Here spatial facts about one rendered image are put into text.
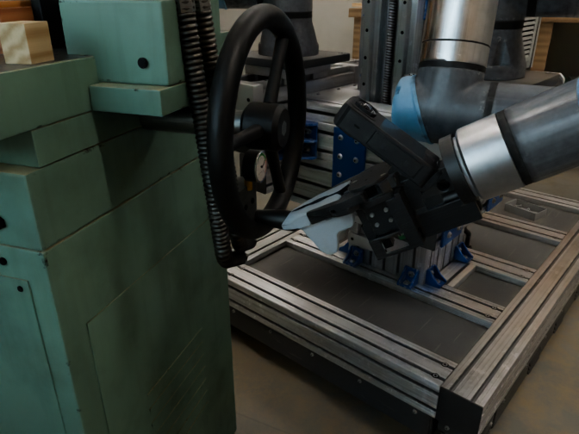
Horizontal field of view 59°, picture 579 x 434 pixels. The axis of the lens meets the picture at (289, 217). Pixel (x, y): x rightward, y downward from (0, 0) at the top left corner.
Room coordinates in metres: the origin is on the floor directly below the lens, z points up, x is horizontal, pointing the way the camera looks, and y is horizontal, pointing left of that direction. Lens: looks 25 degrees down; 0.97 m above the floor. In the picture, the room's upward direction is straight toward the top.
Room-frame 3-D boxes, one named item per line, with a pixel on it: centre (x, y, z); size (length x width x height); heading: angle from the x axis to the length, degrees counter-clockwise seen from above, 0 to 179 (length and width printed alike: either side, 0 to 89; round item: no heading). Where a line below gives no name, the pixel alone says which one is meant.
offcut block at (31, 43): (0.56, 0.27, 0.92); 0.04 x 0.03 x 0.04; 168
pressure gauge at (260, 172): (0.92, 0.07, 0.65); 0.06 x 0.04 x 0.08; 161
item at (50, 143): (0.72, 0.30, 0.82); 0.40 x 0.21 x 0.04; 161
